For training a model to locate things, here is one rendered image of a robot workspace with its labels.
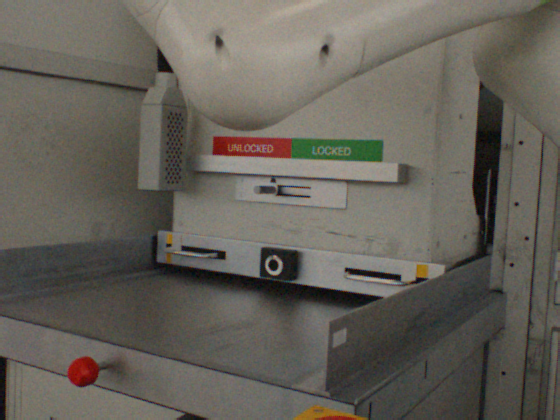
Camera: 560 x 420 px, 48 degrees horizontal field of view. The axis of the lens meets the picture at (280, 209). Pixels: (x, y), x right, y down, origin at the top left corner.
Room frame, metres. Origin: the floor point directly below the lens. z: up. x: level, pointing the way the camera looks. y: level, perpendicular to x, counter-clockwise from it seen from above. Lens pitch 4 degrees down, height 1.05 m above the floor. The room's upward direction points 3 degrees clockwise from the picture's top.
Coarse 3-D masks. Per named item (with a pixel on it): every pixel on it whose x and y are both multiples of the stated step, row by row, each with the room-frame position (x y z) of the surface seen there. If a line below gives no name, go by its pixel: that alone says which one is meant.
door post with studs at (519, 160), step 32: (512, 128) 1.15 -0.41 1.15; (512, 160) 1.14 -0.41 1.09; (512, 192) 1.14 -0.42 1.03; (512, 224) 1.14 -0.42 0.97; (512, 256) 1.14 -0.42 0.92; (512, 288) 1.13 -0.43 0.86; (512, 320) 1.13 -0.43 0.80; (512, 352) 1.13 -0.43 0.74; (512, 384) 1.13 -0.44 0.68; (512, 416) 1.13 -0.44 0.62
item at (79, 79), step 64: (0, 0) 1.10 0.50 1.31; (64, 0) 1.18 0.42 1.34; (0, 64) 1.08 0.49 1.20; (64, 64) 1.17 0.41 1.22; (128, 64) 1.29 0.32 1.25; (0, 128) 1.10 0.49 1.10; (64, 128) 1.19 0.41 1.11; (128, 128) 1.30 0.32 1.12; (0, 192) 1.10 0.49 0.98; (64, 192) 1.19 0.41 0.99; (128, 192) 1.30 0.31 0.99
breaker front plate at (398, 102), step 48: (432, 48) 0.94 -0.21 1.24; (336, 96) 1.01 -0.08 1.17; (384, 96) 0.97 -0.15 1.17; (432, 96) 0.93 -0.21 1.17; (192, 144) 1.15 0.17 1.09; (384, 144) 0.97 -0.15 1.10; (432, 144) 0.93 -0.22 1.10; (192, 192) 1.15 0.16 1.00; (240, 192) 1.10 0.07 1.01; (336, 192) 1.01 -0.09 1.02; (384, 192) 0.97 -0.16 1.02; (432, 192) 0.93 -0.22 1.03; (288, 240) 1.05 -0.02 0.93; (336, 240) 1.00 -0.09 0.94; (384, 240) 0.96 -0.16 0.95
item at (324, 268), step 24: (192, 240) 1.13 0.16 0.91; (216, 240) 1.11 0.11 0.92; (240, 240) 1.08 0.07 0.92; (192, 264) 1.13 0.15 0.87; (216, 264) 1.11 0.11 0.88; (240, 264) 1.08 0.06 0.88; (312, 264) 1.01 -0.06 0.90; (336, 264) 0.99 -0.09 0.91; (360, 264) 0.97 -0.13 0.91; (384, 264) 0.95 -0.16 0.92; (432, 264) 0.91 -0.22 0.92; (336, 288) 0.99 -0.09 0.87; (360, 288) 0.97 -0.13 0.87; (384, 288) 0.95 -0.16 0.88
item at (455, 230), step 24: (456, 48) 0.98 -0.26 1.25; (456, 72) 0.99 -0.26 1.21; (456, 96) 1.00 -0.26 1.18; (456, 120) 1.00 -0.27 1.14; (456, 144) 1.01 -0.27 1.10; (456, 168) 1.02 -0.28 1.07; (456, 192) 1.03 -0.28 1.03; (432, 216) 0.93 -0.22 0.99; (456, 216) 1.04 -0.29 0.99; (480, 216) 1.19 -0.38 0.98; (432, 240) 0.93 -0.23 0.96; (456, 240) 1.05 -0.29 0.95; (480, 240) 1.20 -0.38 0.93
